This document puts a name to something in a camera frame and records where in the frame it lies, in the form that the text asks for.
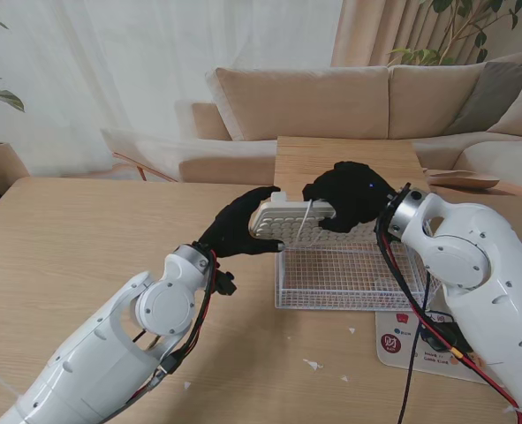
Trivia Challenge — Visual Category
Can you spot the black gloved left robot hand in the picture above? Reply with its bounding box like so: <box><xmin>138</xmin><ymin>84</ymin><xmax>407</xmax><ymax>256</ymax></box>
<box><xmin>197</xmin><ymin>185</ymin><xmax>288</xmax><ymax>258</ymax></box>

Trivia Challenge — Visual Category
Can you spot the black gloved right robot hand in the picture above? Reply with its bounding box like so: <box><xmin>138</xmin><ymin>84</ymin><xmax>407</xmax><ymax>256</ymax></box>
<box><xmin>302</xmin><ymin>161</ymin><xmax>397</xmax><ymax>233</ymax></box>

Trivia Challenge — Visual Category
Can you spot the white round-key keyboard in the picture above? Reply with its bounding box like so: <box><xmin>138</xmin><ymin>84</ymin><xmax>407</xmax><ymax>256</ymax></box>
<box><xmin>246</xmin><ymin>190</ymin><xmax>379</xmax><ymax>248</ymax></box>

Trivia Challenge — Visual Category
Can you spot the white keyboard cable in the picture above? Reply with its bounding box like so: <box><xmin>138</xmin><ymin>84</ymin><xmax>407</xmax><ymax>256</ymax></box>
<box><xmin>293</xmin><ymin>198</ymin><xmax>323</xmax><ymax>248</ymax></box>

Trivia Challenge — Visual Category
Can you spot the white wire mesh drawer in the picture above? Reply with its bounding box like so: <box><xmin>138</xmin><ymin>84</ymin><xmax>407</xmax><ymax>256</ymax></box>
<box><xmin>274</xmin><ymin>238</ymin><xmax>442</xmax><ymax>310</ymax></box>

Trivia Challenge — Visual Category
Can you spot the printed white mouse pad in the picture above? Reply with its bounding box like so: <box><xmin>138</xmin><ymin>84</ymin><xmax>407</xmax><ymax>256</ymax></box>
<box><xmin>374</xmin><ymin>308</ymin><xmax>500</xmax><ymax>384</ymax></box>

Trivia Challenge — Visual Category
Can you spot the black computer mouse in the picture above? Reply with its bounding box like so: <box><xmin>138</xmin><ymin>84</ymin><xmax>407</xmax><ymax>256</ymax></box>
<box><xmin>419</xmin><ymin>324</ymin><xmax>463</xmax><ymax>350</ymax></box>

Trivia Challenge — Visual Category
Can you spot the beige fabric sofa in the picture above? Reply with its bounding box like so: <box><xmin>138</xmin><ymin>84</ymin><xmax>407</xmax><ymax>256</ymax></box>
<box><xmin>174</xmin><ymin>50</ymin><xmax>522</xmax><ymax>208</ymax></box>

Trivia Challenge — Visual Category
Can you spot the tall green leafy plant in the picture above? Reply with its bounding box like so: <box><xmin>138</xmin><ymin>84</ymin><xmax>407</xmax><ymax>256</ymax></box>
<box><xmin>388</xmin><ymin>0</ymin><xmax>522</xmax><ymax>67</ymax></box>

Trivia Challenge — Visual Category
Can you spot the beige drape curtain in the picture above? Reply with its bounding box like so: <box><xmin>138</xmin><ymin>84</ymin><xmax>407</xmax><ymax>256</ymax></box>
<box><xmin>330</xmin><ymin>0</ymin><xmax>522</xmax><ymax>68</ymax></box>

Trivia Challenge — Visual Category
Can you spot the grey sofa cushion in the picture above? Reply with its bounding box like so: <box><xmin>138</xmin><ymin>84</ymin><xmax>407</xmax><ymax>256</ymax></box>
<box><xmin>448</xmin><ymin>60</ymin><xmax>522</xmax><ymax>135</ymax></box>

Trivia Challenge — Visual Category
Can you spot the sheer white curtain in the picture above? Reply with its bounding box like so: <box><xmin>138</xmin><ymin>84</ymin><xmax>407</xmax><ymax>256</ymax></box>
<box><xmin>0</xmin><ymin>0</ymin><xmax>345</xmax><ymax>178</ymax></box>

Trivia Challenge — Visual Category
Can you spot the tan woven planter basket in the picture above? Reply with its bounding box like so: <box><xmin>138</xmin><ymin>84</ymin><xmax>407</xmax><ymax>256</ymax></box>
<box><xmin>0</xmin><ymin>140</ymin><xmax>31</xmax><ymax>186</ymax></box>

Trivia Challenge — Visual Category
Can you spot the broad-leaf green plant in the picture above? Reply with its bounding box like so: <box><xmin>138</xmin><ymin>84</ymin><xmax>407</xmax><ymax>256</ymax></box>
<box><xmin>0</xmin><ymin>8</ymin><xmax>26</xmax><ymax>114</ymax></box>

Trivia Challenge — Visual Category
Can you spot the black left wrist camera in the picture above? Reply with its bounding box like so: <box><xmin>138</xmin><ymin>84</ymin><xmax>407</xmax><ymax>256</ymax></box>
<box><xmin>216</xmin><ymin>269</ymin><xmax>238</xmax><ymax>297</ymax></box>

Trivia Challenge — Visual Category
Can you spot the wood top wire organizer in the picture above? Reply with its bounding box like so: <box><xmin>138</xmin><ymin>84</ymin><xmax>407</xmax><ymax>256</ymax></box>
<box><xmin>272</xmin><ymin>135</ymin><xmax>434</xmax><ymax>200</ymax></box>

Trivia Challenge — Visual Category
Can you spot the black red left arm cable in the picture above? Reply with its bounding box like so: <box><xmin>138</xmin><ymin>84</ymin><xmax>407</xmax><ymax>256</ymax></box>
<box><xmin>123</xmin><ymin>249</ymin><xmax>220</xmax><ymax>398</ymax></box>

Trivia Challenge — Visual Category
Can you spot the black red arm cable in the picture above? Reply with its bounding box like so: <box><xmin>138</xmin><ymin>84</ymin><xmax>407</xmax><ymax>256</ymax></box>
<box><xmin>374</xmin><ymin>216</ymin><xmax>522</xmax><ymax>424</ymax></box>
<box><xmin>123</xmin><ymin>249</ymin><xmax>220</xmax><ymax>398</ymax></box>

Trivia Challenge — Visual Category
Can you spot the black red right arm cable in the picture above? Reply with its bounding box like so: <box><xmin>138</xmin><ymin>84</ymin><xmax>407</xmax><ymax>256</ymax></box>
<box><xmin>374</xmin><ymin>216</ymin><xmax>522</xmax><ymax>424</ymax></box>

